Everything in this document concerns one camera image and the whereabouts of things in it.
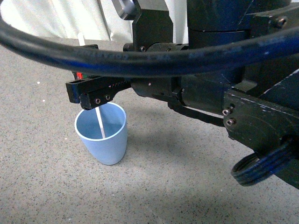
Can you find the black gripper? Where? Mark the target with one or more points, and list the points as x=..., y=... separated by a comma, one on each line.
x=100, y=74

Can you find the white chopstick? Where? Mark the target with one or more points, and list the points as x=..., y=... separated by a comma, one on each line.
x=81, y=41

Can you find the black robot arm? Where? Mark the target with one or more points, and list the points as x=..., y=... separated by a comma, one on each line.
x=258, y=104

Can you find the light blue plastic cup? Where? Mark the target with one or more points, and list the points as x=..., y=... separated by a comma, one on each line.
x=110, y=148

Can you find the white curtain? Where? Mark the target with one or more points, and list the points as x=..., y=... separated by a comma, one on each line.
x=95, y=19

